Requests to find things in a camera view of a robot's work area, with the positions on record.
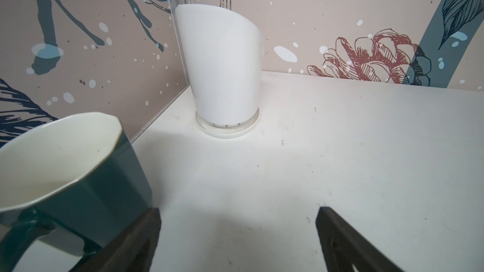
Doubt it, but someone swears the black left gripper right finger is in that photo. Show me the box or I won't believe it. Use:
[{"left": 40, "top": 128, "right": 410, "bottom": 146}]
[{"left": 316, "top": 207, "right": 403, "bottom": 272}]

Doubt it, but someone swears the white utensil holder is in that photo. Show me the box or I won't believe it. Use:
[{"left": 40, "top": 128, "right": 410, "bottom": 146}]
[{"left": 175, "top": 4, "right": 264, "bottom": 139}]

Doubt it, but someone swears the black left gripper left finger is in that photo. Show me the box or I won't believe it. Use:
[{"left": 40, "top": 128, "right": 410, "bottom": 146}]
[{"left": 72, "top": 208, "right": 162, "bottom": 271}]

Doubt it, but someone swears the metal fork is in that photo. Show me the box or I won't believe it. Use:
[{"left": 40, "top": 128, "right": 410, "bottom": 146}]
[{"left": 219, "top": 0, "right": 232, "bottom": 10}]

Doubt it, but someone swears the green ceramic mug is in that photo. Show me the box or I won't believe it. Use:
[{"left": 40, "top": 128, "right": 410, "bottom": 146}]
[{"left": 1, "top": 112, "right": 153, "bottom": 271}]

